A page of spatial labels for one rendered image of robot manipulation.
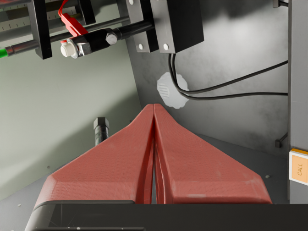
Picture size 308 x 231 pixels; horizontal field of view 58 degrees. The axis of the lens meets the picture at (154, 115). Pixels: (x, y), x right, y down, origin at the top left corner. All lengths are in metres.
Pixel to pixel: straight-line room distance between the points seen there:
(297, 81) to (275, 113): 0.19
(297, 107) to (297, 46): 0.08
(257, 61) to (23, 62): 0.49
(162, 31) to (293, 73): 0.21
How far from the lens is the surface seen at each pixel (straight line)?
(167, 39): 0.47
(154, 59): 0.74
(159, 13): 0.47
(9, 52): 0.58
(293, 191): 0.51
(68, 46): 0.40
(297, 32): 0.39
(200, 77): 0.65
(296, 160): 0.45
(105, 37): 0.42
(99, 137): 0.38
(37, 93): 0.70
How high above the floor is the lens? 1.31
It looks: 35 degrees down
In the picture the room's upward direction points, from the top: 120 degrees counter-clockwise
